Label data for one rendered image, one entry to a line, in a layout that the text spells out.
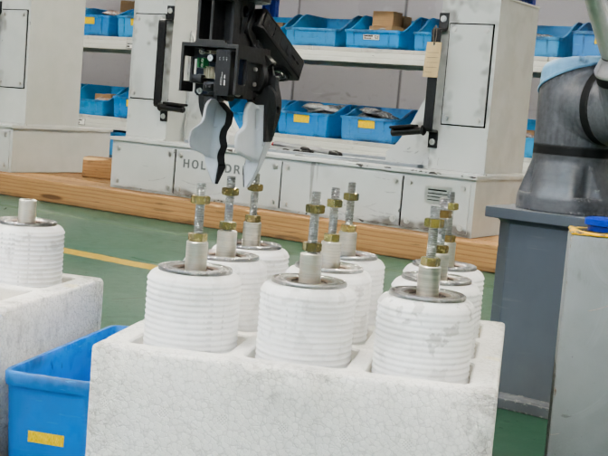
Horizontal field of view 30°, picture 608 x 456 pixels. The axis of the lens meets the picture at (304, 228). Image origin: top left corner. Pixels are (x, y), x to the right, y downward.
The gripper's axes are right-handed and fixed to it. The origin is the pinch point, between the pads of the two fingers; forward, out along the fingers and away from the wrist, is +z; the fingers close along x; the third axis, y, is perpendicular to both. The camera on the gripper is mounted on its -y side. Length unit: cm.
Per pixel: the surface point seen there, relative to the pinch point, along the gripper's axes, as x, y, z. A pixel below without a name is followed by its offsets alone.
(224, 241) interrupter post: 0.3, 1.7, 7.4
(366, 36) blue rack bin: -208, -494, -51
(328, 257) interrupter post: 11.7, -1.5, 8.0
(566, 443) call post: 36.7, -14.0, 26.5
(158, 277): 1.8, 16.3, 9.9
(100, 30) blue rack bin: -416, -519, -48
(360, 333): 16.0, -2.0, 15.8
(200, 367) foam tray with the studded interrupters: 8.6, 18.5, 17.4
